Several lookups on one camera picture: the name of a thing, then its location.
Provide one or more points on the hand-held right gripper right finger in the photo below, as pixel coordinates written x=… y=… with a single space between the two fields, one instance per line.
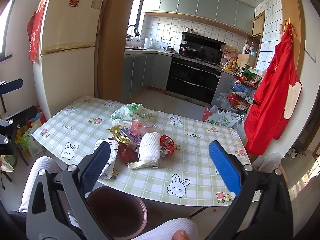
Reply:
x=225 y=167

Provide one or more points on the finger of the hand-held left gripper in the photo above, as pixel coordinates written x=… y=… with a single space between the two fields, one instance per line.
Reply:
x=17 y=121
x=11 y=85

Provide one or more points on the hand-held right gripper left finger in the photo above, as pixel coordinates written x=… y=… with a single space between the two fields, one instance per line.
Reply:
x=97 y=165

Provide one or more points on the white labelled plastic packet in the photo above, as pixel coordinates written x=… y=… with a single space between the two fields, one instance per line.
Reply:
x=113 y=152

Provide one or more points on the dark red snack bag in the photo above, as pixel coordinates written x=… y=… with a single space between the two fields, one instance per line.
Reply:
x=126 y=155

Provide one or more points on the gold foil wrapper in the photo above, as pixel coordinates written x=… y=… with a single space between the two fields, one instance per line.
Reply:
x=118 y=132

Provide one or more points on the cream plastic piece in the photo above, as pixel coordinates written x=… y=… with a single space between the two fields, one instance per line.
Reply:
x=140 y=165

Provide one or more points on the blue purple wrapper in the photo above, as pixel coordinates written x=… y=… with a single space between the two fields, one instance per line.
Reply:
x=132 y=136

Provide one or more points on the dark brown waste bin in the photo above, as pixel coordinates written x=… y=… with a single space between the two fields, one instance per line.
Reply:
x=117 y=212

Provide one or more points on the white foam fruit net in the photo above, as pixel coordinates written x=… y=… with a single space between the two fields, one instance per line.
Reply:
x=149 y=147

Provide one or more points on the clear plastic container red base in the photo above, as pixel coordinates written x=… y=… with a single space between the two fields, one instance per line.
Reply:
x=142 y=127

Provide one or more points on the green white plastic bag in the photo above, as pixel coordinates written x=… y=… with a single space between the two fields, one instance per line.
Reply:
x=127 y=112

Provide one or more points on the crushed red can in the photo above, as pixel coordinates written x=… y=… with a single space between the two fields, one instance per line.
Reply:
x=168 y=142

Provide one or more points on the person's left hand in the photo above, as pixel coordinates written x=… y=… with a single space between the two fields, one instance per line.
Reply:
x=5 y=165

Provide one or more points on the yellow green bag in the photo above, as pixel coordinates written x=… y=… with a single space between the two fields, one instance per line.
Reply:
x=30 y=145

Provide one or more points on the red gift bag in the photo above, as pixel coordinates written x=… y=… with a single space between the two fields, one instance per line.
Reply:
x=41 y=112

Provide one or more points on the checked bunny tablecloth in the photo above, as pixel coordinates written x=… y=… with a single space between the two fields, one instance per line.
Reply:
x=195 y=155

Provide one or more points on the white green shopping bag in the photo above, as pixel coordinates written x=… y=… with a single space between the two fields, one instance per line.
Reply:
x=225 y=121

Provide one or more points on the clear plastic bag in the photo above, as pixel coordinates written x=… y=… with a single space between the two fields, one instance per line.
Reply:
x=272 y=160

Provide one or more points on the red hanging banner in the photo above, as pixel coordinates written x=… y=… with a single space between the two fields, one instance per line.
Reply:
x=35 y=37

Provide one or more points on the window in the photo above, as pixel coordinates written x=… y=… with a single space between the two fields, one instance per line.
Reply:
x=5 y=30

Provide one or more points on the red paper bag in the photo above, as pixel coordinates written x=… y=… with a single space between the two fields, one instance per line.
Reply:
x=207 y=113

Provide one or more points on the cream refrigerator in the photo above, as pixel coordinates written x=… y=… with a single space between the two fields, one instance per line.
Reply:
x=67 y=75

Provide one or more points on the crumpled clear plastic bags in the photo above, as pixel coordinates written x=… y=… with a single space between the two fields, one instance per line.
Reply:
x=223 y=102

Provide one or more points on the narrow grey base cabinet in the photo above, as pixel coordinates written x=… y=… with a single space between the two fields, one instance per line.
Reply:
x=225 y=85

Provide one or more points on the red apron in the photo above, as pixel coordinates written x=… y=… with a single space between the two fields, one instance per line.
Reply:
x=270 y=92

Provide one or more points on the black built-in oven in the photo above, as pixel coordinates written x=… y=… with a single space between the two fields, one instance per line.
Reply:
x=192 y=80

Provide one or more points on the grey base cabinets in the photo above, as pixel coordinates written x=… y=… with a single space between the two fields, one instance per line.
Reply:
x=140 y=72

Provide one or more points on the red fridge magnet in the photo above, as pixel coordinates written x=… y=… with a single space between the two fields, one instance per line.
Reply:
x=74 y=2

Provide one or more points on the group of food packets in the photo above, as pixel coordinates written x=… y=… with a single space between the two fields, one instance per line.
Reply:
x=230 y=62

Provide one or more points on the wooden cutting board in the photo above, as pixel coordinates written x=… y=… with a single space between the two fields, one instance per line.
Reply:
x=246 y=59

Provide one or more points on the white plastic jug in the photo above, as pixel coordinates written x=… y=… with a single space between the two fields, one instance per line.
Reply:
x=246 y=48

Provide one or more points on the black wok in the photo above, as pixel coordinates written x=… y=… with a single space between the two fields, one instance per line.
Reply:
x=188 y=51

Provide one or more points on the black range hood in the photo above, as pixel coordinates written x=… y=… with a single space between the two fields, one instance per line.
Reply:
x=202 y=41

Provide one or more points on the steel pot with lid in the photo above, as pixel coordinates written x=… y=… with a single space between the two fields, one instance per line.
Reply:
x=169 y=49

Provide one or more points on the white electric kettle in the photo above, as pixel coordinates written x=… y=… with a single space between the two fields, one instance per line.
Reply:
x=148 y=43

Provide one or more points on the kitchen faucet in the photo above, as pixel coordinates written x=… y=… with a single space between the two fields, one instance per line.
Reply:
x=138 y=32

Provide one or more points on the small steel pot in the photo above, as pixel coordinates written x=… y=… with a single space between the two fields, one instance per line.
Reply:
x=190 y=30

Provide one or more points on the grey upper cabinets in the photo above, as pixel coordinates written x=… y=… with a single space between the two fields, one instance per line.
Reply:
x=200 y=5

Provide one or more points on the wooden wall cabinet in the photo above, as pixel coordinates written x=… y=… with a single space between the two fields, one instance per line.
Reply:
x=258 y=23

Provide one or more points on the yellow wall hook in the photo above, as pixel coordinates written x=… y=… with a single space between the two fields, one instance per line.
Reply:
x=287 y=21

